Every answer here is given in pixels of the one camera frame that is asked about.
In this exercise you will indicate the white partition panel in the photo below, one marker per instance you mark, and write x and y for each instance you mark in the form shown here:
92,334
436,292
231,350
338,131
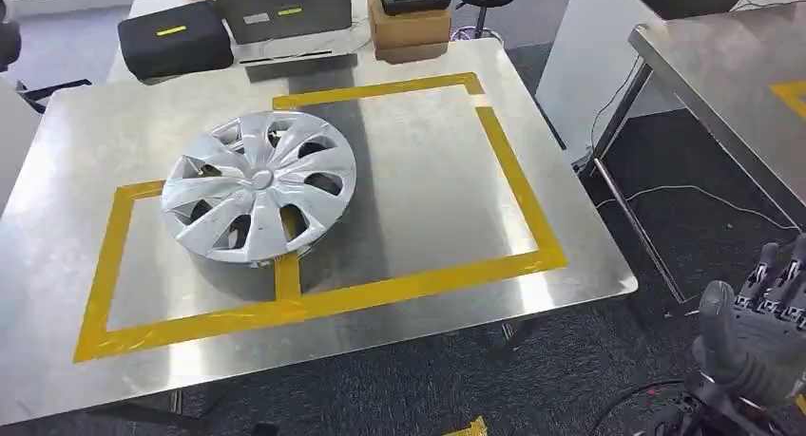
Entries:
585,62
16,144

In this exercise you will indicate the silver wheel hubcap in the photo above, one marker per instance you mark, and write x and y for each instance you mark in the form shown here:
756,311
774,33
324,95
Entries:
258,181

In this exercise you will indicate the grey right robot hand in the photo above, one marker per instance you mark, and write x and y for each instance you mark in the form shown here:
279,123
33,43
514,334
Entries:
749,351

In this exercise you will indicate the yellow tape strip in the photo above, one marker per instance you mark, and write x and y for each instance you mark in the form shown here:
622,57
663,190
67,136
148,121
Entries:
792,96

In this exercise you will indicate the yellow floor tape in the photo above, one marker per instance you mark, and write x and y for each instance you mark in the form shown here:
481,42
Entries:
472,429

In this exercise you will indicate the cardboard box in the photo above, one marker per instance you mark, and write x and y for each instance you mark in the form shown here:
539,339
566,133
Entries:
409,55
409,30

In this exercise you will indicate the steel table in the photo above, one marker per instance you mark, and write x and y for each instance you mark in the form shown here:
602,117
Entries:
428,188
724,81

